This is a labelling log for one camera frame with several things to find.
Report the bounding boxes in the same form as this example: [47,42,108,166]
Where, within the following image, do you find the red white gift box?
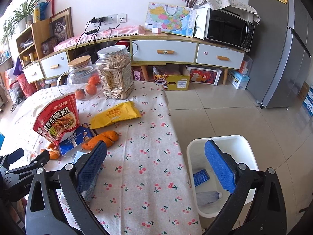
[186,66,222,86]

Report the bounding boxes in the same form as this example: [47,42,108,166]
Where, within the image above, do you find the cherry print tablecloth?
[1,81,202,234]

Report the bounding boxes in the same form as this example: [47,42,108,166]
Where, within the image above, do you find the clear plastic water bottle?
[196,190,223,206]

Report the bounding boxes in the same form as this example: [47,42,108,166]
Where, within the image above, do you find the glass jar with wooden lid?
[57,55,101,101]

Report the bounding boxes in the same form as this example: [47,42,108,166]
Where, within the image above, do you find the wooden shelf unit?
[16,19,51,83]

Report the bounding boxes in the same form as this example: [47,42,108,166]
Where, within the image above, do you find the white wooden TV cabinet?
[23,31,245,83]

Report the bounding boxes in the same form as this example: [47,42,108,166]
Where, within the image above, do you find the blue white snack box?
[59,123,97,157]

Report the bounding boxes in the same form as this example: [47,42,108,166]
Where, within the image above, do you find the colourful map puzzle board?
[144,2,197,38]

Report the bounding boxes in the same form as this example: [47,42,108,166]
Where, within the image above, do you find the brown cardboard box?
[298,82,310,102]

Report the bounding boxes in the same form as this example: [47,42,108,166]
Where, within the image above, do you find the potted green plant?
[1,0,39,44]

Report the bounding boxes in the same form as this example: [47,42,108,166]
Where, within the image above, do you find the floral cloth on microwave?
[196,0,261,24]

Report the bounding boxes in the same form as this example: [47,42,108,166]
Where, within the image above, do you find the framed cat picture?
[49,7,73,43]

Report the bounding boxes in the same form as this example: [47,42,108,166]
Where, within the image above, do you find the stacked blue white cartons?
[302,85,313,117]

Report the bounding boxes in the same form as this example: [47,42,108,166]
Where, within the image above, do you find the clear jar of biscuit sticks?
[95,45,134,100]

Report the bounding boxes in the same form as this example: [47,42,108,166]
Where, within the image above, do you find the white plastic trash bin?
[187,135,259,218]

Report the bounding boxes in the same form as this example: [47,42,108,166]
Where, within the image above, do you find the yellow snack packet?
[90,101,141,129]

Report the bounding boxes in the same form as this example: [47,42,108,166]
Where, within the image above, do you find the silver double-door refrigerator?
[247,0,312,108]

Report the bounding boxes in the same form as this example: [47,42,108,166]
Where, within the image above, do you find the black microwave oven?
[194,7,255,52]

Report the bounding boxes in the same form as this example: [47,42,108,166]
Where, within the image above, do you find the blue cardboard box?
[193,169,210,187]

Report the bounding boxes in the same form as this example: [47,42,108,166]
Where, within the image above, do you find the light blue carton box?
[227,70,250,90]

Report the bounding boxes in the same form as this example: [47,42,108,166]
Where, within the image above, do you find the yellow cardboard box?
[152,64,190,91]

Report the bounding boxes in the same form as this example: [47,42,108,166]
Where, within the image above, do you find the red instant noodle bag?
[32,92,80,145]

